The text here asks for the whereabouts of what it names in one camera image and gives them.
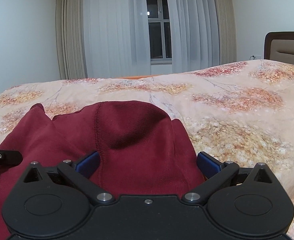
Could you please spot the white sheer curtain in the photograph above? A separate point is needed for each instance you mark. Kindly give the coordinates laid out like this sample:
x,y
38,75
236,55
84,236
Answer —
x,y
194,35
116,38

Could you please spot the dark red garment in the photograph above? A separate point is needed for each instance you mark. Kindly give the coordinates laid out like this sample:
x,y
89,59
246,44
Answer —
x,y
142,150

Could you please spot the beige curtain left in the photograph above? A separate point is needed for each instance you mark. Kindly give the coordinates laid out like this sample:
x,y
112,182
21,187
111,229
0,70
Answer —
x,y
69,38

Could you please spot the floral peach duvet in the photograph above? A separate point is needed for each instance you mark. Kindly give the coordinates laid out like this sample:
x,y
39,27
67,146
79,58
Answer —
x,y
241,111

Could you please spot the white sheer curtain left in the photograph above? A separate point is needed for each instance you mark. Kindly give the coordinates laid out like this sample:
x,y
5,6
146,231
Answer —
x,y
116,38

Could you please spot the orange bed sheet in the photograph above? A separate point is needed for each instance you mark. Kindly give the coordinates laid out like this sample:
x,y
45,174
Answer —
x,y
135,77

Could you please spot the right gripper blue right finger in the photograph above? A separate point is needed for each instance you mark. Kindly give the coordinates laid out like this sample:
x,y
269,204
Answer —
x,y
219,176

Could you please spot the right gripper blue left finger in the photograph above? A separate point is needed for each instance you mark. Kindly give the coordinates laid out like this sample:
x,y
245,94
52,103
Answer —
x,y
78,172

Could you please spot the dark window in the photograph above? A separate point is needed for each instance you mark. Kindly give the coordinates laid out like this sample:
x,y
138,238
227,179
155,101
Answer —
x,y
159,31

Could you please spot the white wall socket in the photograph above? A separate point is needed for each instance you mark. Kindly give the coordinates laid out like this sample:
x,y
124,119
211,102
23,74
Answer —
x,y
252,56

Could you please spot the beige curtain right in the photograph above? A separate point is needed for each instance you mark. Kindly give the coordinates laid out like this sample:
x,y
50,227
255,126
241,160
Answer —
x,y
227,31

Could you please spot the white sheer curtain right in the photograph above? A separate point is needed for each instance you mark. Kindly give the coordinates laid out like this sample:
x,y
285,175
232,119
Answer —
x,y
194,35

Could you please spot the beige curtain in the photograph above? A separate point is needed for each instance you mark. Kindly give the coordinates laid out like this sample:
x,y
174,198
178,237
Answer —
x,y
69,38
227,31

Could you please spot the brown padded headboard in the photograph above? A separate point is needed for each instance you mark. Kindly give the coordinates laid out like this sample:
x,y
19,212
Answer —
x,y
279,46

